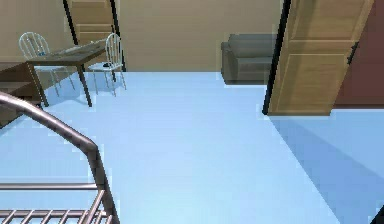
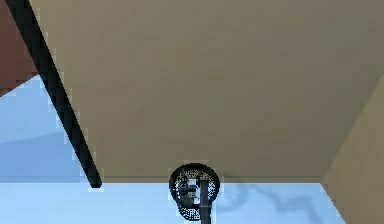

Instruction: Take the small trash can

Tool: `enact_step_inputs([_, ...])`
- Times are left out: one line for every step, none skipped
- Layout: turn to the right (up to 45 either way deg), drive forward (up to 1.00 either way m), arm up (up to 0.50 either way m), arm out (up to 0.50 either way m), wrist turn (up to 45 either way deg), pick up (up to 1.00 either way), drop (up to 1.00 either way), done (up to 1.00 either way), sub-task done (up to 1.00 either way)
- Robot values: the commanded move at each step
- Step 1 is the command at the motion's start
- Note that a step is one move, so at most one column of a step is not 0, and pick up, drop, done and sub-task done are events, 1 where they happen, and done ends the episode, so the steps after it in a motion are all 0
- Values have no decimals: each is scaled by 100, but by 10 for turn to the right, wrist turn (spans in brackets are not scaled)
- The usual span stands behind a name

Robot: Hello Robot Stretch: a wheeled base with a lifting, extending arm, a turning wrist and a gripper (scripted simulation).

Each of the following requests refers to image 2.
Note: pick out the black long bar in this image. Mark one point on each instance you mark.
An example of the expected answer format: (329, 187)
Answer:
(56, 90)

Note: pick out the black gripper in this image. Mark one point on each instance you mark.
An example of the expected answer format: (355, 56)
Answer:
(182, 188)

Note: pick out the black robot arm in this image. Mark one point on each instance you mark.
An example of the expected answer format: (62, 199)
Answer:
(205, 206)

